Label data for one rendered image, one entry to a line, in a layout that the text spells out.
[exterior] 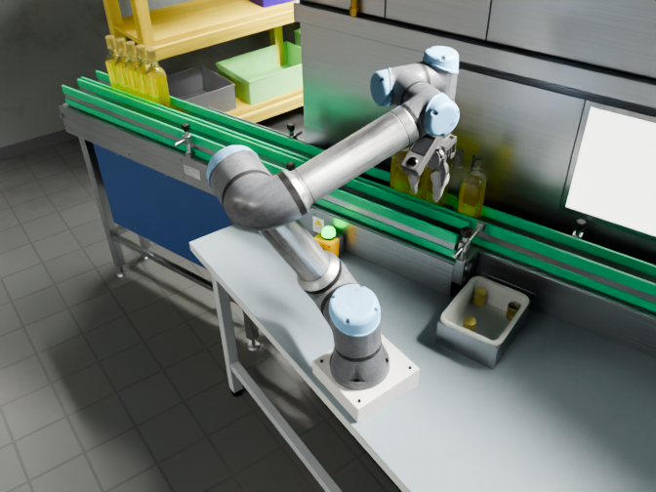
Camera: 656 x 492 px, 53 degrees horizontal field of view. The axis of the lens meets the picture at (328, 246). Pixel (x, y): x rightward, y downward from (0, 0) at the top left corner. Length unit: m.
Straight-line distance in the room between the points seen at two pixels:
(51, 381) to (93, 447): 0.41
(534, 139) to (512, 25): 0.31
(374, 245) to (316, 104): 0.58
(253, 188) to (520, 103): 0.90
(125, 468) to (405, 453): 1.27
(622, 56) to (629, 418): 0.88
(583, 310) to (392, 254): 0.55
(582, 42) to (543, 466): 1.02
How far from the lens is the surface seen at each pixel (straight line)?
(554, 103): 1.86
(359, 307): 1.51
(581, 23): 1.81
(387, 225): 1.96
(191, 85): 4.38
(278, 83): 4.24
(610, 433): 1.75
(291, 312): 1.91
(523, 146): 1.94
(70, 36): 4.41
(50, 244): 3.68
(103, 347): 3.01
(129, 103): 2.71
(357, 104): 2.21
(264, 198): 1.24
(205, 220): 2.56
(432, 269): 1.94
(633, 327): 1.91
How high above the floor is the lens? 2.07
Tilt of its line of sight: 38 degrees down
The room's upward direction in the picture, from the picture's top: 1 degrees counter-clockwise
